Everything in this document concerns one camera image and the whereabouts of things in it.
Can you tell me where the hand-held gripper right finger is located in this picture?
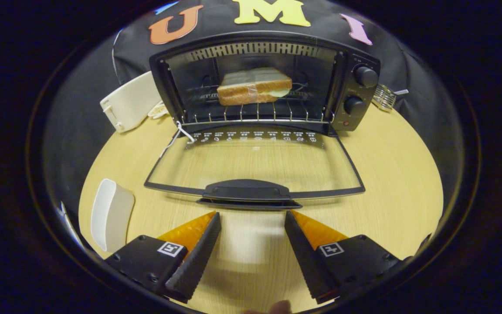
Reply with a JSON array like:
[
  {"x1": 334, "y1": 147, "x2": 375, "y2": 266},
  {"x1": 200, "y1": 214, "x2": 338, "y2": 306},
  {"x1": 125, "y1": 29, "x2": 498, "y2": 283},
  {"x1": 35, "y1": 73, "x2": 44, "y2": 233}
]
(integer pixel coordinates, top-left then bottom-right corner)
[{"x1": 284, "y1": 210, "x2": 402, "y2": 304}]

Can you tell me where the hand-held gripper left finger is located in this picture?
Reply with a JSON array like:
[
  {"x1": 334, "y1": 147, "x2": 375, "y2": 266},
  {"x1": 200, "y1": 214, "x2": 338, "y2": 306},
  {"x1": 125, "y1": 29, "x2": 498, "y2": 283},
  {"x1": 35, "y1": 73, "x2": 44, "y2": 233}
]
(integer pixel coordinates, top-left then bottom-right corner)
[{"x1": 104, "y1": 212, "x2": 222, "y2": 304}]

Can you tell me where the black toaster oven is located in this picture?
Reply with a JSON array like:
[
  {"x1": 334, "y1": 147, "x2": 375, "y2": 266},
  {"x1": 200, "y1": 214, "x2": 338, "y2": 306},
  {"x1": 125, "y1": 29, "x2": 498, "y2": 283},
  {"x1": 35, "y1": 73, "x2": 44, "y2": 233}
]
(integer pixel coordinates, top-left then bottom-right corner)
[{"x1": 144, "y1": 31, "x2": 381, "y2": 211}]

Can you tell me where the sandwich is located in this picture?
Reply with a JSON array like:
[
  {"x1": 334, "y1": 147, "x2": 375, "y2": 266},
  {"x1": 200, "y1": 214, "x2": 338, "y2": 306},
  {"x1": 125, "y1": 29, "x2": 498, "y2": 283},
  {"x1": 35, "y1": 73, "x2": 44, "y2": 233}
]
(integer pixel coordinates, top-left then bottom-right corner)
[{"x1": 217, "y1": 67, "x2": 293, "y2": 106}]

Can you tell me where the white bread toaster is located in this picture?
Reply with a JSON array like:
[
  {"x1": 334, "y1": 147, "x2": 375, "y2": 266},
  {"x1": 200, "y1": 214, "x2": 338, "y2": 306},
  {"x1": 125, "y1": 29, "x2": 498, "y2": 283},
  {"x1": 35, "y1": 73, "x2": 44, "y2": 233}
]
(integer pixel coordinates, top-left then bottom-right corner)
[{"x1": 100, "y1": 71, "x2": 164, "y2": 133}]

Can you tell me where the white oblong dish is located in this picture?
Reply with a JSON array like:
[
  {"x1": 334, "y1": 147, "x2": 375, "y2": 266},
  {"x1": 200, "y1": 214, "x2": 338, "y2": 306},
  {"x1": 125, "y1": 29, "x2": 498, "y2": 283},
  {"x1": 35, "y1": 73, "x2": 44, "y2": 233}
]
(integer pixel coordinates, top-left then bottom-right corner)
[{"x1": 91, "y1": 178, "x2": 135, "y2": 253}]

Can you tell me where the white divided seasoning dish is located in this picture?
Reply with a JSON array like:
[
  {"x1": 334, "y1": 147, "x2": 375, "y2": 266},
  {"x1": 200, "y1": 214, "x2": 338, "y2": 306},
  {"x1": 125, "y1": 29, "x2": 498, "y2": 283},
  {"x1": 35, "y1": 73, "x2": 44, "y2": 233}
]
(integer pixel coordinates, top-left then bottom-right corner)
[{"x1": 148, "y1": 101, "x2": 170, "y2": 119}]

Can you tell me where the white cable tie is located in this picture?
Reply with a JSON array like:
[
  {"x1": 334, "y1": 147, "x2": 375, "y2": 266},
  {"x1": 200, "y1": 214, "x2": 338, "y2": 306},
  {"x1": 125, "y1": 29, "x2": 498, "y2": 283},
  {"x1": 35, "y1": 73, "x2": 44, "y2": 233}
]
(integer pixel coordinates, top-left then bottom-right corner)
[{"x1": 159, "y1": 121, "x2": 196, "y2": 158}]

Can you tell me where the metal wire rack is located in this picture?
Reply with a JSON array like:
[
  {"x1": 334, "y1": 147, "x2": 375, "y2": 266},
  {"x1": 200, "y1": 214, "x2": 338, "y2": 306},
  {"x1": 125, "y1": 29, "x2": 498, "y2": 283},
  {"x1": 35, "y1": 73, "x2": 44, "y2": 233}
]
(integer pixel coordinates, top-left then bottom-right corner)
[{"x1": 372, "y1": 83, "x2": 409, "y2": 111}]

